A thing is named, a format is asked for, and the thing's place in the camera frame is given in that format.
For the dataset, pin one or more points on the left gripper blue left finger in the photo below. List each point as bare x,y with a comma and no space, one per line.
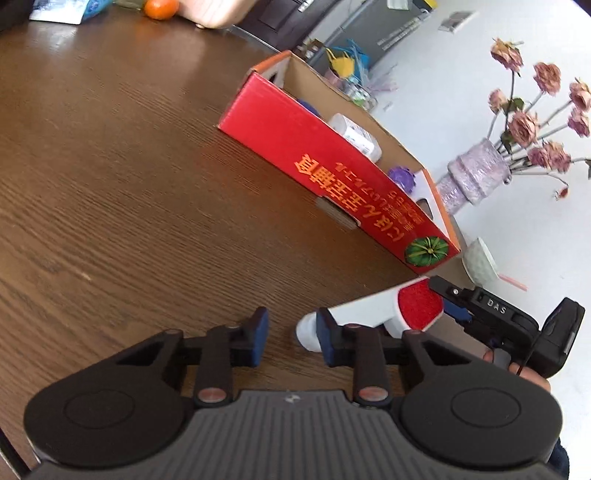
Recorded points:
224,348

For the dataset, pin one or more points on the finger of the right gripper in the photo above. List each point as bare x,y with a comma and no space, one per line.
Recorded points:
450,292
460,314

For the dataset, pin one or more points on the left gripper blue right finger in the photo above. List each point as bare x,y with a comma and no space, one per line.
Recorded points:
361,348

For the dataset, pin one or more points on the white red lint brush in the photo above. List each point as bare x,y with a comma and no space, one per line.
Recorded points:
408,306

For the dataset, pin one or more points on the right hand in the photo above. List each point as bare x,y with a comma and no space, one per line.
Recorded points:
529,375

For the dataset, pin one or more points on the pale green bowl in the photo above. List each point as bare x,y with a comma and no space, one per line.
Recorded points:
479,263

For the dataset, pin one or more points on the pink spoon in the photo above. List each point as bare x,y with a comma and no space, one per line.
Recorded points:
513,282

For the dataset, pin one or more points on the pink textured vase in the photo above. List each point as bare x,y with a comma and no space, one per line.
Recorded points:
472,176

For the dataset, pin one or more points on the purple round lid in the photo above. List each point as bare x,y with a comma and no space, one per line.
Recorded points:
404,178

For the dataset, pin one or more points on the dried pink roses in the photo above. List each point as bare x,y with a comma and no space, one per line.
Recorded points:
526,145

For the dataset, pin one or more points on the white plastic jar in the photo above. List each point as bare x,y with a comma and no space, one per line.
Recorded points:
360,138

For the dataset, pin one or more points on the red cardboard box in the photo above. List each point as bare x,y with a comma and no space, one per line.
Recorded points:
266,118

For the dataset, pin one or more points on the blue round lid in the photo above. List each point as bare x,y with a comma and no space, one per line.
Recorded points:
309,107

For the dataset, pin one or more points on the grey refrigerator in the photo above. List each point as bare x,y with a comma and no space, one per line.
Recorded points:
375,28

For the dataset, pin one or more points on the pink small suitcase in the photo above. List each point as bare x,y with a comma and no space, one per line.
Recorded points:
215,14

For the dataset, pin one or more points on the orange fruit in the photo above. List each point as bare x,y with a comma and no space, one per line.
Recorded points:
160,10

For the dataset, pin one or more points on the blue tissue pack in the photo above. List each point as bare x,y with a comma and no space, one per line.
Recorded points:
72,12

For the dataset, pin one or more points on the wire utility cart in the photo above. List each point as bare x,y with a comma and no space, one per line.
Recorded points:
354,91

